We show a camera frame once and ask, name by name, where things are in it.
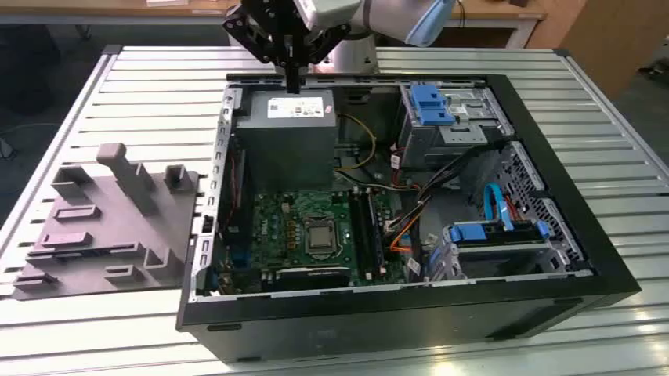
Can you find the black waste bin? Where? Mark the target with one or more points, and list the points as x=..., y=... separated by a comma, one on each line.
x=26, y=66

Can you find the green motherboard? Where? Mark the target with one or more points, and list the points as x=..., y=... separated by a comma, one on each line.
x=271, y=243

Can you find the grey power supply unit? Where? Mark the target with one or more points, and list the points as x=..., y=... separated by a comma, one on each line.
x=287, y=156

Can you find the wooden cabinet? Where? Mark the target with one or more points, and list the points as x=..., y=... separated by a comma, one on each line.
x=601, y=39

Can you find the metal drive cage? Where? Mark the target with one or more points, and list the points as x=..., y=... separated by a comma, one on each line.
x=465, y=137

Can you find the black case fan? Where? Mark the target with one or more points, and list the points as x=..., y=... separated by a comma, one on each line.
x=239, y=176

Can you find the metal disk bay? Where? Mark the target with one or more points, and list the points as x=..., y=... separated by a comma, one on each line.
x=561, y=256

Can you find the black CPU socket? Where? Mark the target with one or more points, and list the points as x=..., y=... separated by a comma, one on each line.
x=319, y=220

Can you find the silver CPU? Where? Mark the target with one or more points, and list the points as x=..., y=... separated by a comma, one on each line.
x=319, y=238

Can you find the white box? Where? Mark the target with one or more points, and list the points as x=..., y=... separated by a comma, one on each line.
x=167, y=2

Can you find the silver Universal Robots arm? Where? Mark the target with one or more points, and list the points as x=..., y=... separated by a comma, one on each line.
x=355, y=51

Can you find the black graphics card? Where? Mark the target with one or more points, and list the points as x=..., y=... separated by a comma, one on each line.
x=314, y=274

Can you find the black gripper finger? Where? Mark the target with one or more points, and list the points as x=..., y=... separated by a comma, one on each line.
x=251, y=43
x=326, y=43

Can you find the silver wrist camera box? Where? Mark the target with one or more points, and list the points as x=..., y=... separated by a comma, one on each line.
x=329, y=13

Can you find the office chair base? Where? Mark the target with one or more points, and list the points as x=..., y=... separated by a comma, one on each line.
x=658, y=68

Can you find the grey parts rack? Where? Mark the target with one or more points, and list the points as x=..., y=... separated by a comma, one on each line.
x=104, y=219

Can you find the blue drive latch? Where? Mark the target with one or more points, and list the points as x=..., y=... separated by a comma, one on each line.
x=426, y=98

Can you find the blue disk carrier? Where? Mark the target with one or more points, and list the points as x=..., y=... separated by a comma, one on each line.
x=470, y=233

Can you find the black open PC case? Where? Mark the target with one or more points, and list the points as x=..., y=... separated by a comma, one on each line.
x=366, y=321

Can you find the wooden desk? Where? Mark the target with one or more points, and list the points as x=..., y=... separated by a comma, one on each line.
x=156, y=11

